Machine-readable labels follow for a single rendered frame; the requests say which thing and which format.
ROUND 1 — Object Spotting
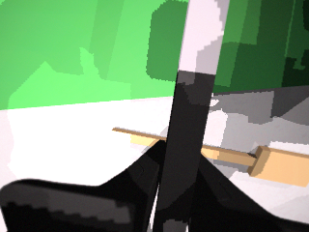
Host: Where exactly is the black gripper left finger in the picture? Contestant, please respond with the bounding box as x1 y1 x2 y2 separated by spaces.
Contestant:
0 139 166 232

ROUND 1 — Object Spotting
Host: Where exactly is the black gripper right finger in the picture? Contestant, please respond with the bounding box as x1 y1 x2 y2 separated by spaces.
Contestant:
187 154 309 232

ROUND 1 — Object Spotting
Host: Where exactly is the green putting mat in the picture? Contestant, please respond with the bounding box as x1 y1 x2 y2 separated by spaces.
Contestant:
0 0 309 110

